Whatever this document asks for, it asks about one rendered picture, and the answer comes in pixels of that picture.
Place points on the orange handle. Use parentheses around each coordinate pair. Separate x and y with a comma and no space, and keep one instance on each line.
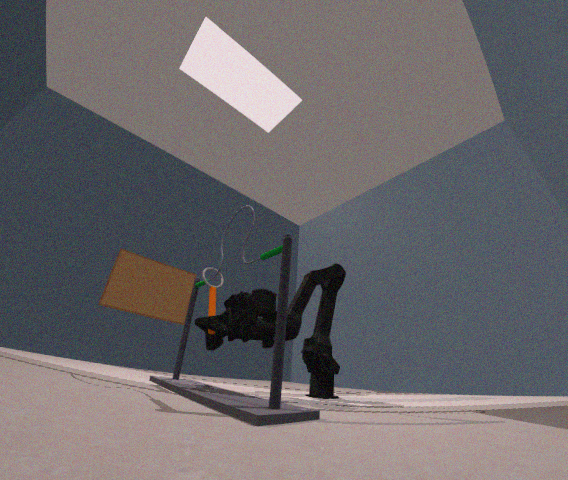
(212,298)

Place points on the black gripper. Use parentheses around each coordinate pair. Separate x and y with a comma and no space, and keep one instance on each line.
(238,325)

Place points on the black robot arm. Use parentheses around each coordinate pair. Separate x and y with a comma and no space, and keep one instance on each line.
(317,350)

